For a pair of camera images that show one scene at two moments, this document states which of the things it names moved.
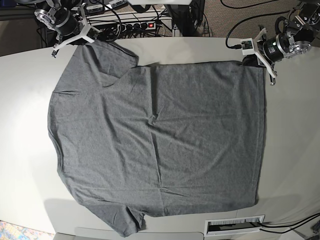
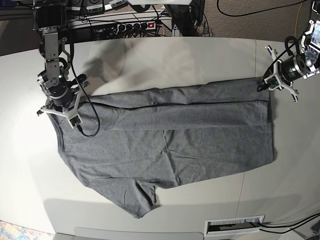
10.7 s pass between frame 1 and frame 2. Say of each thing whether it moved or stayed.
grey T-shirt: moved
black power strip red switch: stayed
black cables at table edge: stayed
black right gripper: moved
